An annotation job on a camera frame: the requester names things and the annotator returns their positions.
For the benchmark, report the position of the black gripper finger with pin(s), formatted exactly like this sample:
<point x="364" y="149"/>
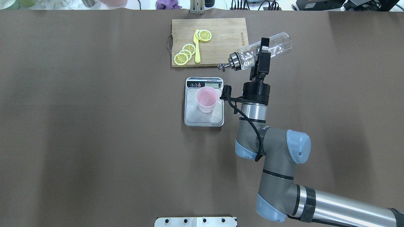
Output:
<point x="263" y="63"/>
<point x="265" y="43"/>

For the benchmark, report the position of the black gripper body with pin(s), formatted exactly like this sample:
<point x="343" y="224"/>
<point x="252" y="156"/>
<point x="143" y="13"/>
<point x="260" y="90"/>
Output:
<point x="257" y="90"/>

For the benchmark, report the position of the glass sauce bottle metal cap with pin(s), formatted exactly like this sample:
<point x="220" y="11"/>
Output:
<point x="247" y="56"/>

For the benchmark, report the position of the pink plastic cup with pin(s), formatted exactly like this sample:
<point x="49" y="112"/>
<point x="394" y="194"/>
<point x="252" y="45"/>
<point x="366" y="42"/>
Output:
<point x="207" y="98"/>

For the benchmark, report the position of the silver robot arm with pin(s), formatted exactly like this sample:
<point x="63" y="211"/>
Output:
<point x="278" y="196"/>

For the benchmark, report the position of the silver digital kitchen scale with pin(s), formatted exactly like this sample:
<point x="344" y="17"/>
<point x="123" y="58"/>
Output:
<point x="192" y="115"/>

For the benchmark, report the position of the bamboo cutting board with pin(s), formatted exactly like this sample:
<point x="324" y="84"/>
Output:
<point x="228" y="35"/>

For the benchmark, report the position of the lemon slice top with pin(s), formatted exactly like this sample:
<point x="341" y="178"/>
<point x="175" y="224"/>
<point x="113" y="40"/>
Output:
<point x="204" y="35"/>

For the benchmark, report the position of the yellow plastic knife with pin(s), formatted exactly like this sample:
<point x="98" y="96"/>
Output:
<point x="197" y="57"/>

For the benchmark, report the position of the black thermos bottle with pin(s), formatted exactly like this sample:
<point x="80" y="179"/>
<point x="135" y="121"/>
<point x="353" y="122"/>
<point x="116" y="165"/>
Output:
<point x="209" y="3"/>

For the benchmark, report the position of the lemon slice hidden pair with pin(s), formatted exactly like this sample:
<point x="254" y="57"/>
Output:
<point x="188" y="53"/>

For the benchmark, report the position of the purple cloth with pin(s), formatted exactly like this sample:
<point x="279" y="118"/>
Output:
<point x="167" y="4"/>

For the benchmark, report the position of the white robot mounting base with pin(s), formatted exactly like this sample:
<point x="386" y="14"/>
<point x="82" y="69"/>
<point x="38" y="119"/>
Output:
<point x="196" y="222"/>

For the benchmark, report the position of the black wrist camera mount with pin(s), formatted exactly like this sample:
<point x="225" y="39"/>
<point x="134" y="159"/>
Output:
<point x="226" y="95"/>

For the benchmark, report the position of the aluminium frame post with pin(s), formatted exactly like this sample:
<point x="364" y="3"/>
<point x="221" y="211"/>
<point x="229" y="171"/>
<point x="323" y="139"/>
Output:
<point x="197" y="7"/>

